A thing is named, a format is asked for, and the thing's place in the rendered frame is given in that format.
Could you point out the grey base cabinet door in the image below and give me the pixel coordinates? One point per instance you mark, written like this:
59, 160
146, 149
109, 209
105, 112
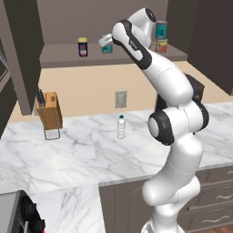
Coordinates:
130, 209

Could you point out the clear water bottle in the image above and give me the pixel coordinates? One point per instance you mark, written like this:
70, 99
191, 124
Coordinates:
121, 129

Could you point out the blue can with yellow lid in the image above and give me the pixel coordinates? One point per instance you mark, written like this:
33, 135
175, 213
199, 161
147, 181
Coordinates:
82, 48

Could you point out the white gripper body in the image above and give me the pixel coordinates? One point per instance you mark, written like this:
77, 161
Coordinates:
106, 39

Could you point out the grey left cabinet door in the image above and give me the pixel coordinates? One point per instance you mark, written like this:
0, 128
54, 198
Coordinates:
22, 45

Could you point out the grey stove with black knobs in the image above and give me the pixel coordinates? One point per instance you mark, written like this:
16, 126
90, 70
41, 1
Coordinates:
18, 214

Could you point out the teal can with dark label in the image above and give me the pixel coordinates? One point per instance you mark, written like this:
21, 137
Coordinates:
162, 29

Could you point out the grey right cabinet door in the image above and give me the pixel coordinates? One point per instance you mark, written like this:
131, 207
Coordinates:
209, 39

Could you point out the grey wall outlet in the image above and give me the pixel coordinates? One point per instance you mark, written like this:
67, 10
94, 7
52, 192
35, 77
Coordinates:
120, 99

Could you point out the shallow grey drawer front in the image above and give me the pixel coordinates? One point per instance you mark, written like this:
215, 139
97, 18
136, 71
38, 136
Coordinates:
217, 176

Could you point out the wooden knife block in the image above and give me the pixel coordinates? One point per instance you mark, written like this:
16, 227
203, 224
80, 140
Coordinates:
51, 110

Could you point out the grey cabinet shelf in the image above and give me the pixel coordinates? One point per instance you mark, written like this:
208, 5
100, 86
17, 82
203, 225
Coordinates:
63, 56

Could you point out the black countertop appliance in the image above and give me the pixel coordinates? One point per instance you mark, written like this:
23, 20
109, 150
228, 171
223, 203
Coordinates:
197, 88

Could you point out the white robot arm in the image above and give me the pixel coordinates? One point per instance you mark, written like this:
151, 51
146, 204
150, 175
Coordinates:
179, 91

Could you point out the orange red can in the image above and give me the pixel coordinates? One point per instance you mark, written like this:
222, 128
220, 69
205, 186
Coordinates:
162, 45

